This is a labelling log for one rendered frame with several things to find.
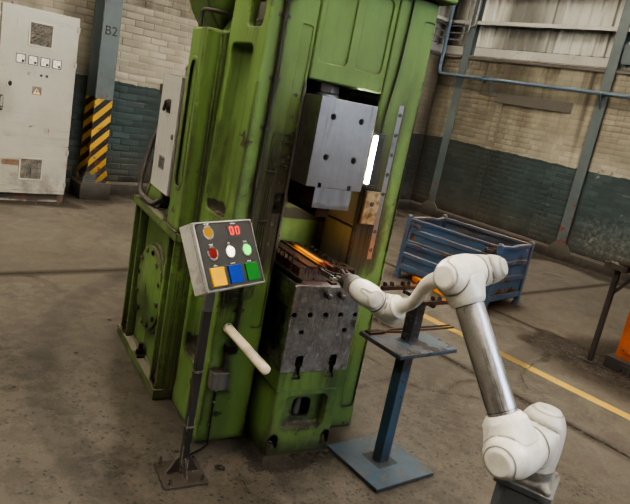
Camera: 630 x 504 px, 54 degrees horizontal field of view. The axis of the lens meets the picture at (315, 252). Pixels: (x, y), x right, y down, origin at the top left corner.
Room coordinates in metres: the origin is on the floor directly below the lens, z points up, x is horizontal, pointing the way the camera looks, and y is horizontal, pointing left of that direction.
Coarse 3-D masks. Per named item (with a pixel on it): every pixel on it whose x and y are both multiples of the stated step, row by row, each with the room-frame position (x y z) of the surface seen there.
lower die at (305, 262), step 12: (288, 240) 3.24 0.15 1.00; (276, 252) 3.03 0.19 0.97; (288, 252) 3.02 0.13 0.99; (300, 252) 3.03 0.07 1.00; (312, 252) 3.11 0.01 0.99; (288, 264) 2.91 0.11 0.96; (300, 264) 2.88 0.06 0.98; (312, 264) 2.88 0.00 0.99; (300, 276) 2.82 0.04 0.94; (312, 276) 2.86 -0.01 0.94
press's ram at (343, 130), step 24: (312, 96) 2.86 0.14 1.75; (312, 120) 2.83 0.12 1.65; (336, 120) 2.84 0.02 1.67; (360, 120) 2.91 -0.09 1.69; (312, 144) 2.79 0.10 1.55; (336, 144) 2.85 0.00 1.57; (360, 144) 2.92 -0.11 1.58; (312, 168) 2.80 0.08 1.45; (336, 168) 2.86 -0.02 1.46; (360, 168) 2.93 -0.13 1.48
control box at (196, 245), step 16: (192, 224) 2.35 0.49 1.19; (208, 224) 2.42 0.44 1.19; (224, 224) 2.49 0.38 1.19; (240, 224) 2.57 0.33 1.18; (192, 240) 2.35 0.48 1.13; (208, 240) 2.39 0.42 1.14; (224, 240) 2.46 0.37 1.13; (240, 240) 2.53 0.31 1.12; (192, 256) 2.34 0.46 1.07; (208, 256) 2.35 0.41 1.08; (224, 256) 2.42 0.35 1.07; (240, 256) 2.50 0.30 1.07; (256, 256) 2.57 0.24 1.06; (192, 272) 2.33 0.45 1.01; (208, 272) 2.32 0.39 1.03; (208, 288) 2.29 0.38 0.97; (224, 288) 2.35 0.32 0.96
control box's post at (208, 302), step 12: (204, 300) 2.50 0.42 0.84; (204, 312) 2.49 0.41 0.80; (204, 324) 2.49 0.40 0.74; (204, 336) 2.49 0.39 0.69; (204, 348) 2.50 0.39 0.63; (192, 372) 2.51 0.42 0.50; (192, 384) 2.49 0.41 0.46; (192, 396) 2.49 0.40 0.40; (192, 408) 2.49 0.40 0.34; (192, 420) 2.50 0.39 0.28; (192, 432) 2.50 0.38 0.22; (180, 456) 2.50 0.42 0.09; (180, 468) 2.49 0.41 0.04
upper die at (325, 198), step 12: (288, 192) 3.02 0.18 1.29; (300, 192) 2.92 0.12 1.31; (312, 192) 2.83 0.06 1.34; (324, 192) 2.84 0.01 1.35; (336, 192) 2.88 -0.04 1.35; (348, 192) 2.91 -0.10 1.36; (312, 204) 2.82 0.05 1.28; (324, 204) 2.85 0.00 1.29; (336, 204) 2.88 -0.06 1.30; (348, 204) 2.92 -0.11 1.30
